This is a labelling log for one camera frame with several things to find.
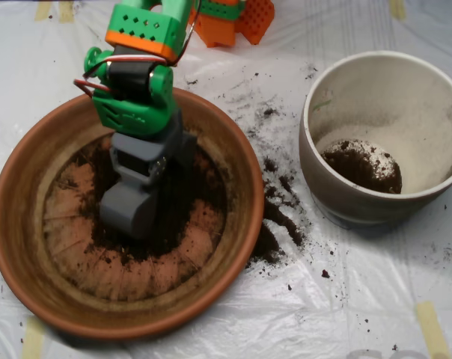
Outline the terracotta plant saucer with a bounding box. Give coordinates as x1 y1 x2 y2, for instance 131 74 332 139
0 83 266 341

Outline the spilled dark soil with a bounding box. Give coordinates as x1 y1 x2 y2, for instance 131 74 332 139
244 156 309 274

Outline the red and white servo cable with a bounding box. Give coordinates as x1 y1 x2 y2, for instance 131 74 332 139
73 0 204 99

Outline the dark soil pile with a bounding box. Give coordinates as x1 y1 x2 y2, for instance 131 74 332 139
78 140 227 263

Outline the beige masking tape strip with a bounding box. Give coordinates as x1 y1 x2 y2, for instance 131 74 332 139
58 0 76 24
415 301 452 359
389 0 406 20
22 316 46 359
34 0 54 22

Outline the clear plastic sheet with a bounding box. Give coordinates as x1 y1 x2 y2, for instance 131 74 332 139
0 0 452 359

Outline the dark soil heap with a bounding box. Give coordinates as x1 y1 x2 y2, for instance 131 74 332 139
320 138 403 195

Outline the white plant pot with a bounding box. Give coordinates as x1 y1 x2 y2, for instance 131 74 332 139
299 50 452 225

